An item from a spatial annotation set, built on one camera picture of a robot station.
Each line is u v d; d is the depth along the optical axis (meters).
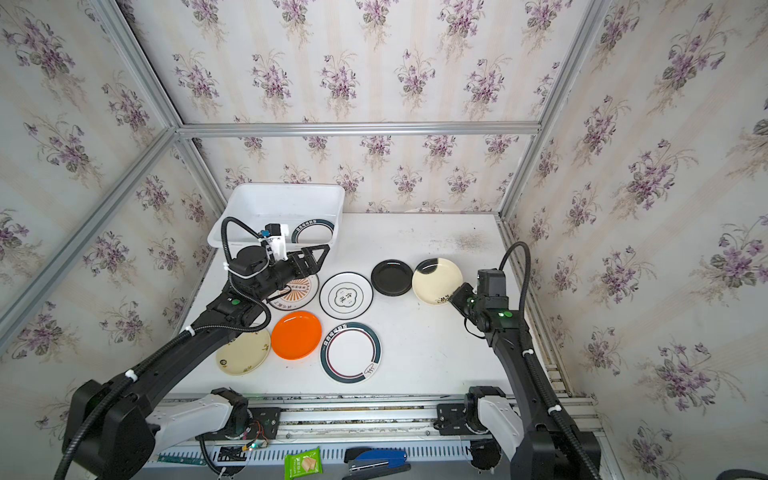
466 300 0.71
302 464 0.67
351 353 0.84
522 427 0.45
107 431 0.38
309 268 0.68
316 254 0.68
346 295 0.96
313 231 1.15
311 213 1.19
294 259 0.66
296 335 0.88
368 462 0.66
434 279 0.88
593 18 0.72
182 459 0.69
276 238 0.68
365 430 0.73
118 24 0.72
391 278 1.05
